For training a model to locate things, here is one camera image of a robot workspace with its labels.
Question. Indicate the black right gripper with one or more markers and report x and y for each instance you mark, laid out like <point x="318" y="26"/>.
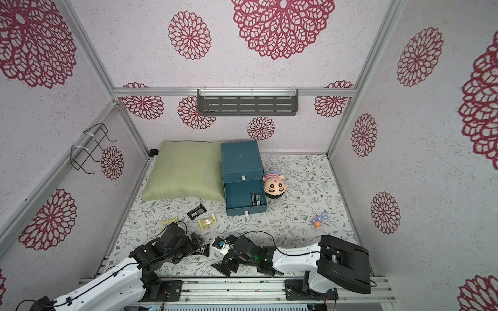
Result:
<point x="232" y="256"/>

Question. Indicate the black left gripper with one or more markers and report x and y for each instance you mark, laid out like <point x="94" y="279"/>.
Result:
<point x="190" y="249"/>

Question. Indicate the yellow cookie packet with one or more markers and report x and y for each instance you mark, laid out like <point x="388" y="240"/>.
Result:
<point x="168" y="222"/>

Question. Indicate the yellow-green cookie packet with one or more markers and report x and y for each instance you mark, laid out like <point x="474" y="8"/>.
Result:
<point x="206" y="223"/>

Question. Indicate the teal drawer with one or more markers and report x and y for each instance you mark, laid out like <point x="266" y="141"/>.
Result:
<point x="238" y="198"/>

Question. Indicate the black orange cookie packet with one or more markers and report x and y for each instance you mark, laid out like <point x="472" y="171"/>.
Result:
<point x="256" y="199"/>

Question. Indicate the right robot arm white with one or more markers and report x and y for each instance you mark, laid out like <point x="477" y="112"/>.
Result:
<point x="327" y="264"/>

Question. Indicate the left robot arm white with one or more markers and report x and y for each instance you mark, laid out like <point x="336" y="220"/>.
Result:
<point x="133" y="279"/>

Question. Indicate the teal drawer cabinet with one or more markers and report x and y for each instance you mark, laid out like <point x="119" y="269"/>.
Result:
<point x="241" y="161"/>

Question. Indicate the green cushion pillow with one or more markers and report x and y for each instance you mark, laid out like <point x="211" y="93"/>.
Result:
<point x="185" y="169"/>

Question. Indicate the round-faced plush doll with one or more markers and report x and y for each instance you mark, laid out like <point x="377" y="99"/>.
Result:
<point x="274" y="184"/>

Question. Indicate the small purple toy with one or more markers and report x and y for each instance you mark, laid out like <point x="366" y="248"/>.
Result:
<point x="318" y="220"/>

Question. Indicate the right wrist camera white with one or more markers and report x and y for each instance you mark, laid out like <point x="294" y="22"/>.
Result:
<point x="221" y="245"/>

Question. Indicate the metal base rail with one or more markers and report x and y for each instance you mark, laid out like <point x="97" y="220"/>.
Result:
<point x="204" y="285"/>

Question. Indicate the black cable grommet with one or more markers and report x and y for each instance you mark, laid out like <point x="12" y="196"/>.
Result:
<point x="153" y="152"/>

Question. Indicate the black wire wall rack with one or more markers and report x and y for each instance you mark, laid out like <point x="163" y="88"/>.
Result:
<point x="80" y="154"/>

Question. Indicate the grey wall shelf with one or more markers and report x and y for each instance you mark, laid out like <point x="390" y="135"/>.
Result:
<point x="249" y="103"/>

